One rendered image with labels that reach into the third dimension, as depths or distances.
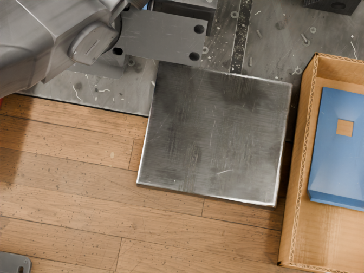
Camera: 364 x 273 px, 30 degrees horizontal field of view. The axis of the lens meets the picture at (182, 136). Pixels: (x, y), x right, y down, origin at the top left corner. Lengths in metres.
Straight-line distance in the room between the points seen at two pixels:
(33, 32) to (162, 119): 0.38
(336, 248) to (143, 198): 0.24
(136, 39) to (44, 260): 0.32
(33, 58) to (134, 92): 0.40
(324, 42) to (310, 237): 0.26
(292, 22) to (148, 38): 0.33
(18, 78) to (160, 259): 0.39
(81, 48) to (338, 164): 0.44
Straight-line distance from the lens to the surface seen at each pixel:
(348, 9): 0.92
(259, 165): 0.83
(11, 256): 0.82
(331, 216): 0.85
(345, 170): 0.86
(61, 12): 0.49
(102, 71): 0.68
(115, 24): 0.58
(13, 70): 0.47
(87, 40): 0.51
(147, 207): 0.83
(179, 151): 0.82
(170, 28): 0.62
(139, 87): 0.86
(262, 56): 0.89
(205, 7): 0.82
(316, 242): 0.84
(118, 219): 0.82
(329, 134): 0.87
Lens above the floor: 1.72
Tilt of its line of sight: 75 degrees down
